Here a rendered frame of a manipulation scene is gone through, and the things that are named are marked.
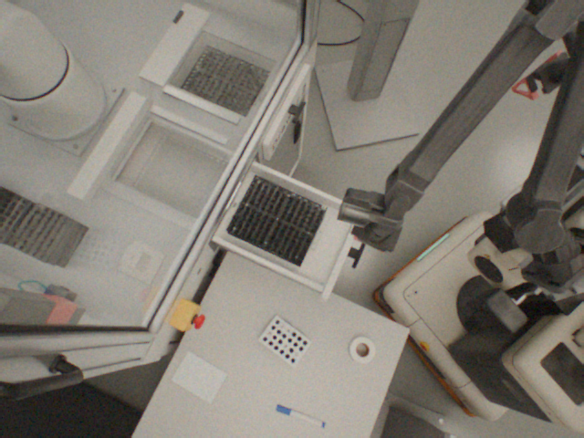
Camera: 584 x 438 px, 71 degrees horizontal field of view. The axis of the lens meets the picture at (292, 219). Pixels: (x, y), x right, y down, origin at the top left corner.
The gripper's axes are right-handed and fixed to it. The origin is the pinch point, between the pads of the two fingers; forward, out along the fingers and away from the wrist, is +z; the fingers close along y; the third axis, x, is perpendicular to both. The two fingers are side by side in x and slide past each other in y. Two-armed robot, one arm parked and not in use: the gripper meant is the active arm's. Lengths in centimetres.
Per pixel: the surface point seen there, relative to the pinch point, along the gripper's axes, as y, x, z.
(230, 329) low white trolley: 23.0, 34.3, 24.4
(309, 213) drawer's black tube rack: 16.0, -2.8, 9.9
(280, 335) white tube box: 9.4, 29.7, 20.4
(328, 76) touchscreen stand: 42, -103, 96
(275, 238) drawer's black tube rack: 21.6, 7.7, 10.1
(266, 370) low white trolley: 8.8, 39.7, 24.2
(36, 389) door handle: 32, 46, -48
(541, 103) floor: -70, -141, 97
